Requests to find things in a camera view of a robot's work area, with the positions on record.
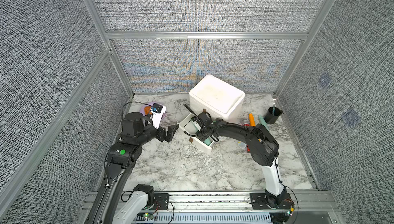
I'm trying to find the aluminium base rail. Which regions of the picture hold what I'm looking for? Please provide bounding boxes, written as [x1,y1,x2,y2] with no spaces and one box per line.
[132,190,345,224]

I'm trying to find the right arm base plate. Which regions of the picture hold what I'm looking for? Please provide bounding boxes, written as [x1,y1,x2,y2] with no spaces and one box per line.
[249,192,295,210]

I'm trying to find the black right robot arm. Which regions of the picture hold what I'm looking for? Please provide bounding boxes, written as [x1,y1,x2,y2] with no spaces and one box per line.
[191,112,288,209]

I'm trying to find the pink microphone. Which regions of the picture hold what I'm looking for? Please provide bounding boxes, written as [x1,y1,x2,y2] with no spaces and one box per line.
[238,142,247,150]

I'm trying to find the teal microphone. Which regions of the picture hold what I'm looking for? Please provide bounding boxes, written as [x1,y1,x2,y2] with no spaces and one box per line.
[258,115,269,131]
[192,119,212,146]

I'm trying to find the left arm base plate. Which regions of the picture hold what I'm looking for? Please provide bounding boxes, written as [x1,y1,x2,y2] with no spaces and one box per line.
[142,193,170,213]

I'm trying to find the purple plate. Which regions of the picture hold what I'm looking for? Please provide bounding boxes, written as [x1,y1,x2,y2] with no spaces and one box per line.
[140,102,156,116]

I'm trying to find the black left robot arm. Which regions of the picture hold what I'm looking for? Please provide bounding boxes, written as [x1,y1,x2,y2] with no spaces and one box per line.
[85,112,179,224]

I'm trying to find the black mug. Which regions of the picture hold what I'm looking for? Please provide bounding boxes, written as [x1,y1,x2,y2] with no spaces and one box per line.
[264,107,283,125]

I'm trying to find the white three-drawer storage unit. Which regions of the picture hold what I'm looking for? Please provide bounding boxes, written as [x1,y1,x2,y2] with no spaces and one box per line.
[189,75,245,123]

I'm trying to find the orange microphone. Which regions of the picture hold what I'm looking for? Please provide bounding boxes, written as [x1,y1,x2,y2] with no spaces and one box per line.
[248,113,256,127]

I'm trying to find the orange pastry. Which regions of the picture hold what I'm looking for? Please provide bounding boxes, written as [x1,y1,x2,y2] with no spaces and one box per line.
[144,106,153,116]

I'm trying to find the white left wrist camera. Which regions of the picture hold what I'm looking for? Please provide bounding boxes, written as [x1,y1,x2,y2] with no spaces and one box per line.
[151,103,167,129]

